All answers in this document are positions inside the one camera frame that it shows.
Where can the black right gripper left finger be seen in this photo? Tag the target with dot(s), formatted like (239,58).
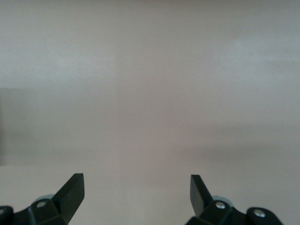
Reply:
(68,199)

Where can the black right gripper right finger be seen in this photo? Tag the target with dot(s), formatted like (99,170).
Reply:
(199,197)

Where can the paper table cover sheet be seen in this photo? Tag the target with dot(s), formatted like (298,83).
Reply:
(150,93)

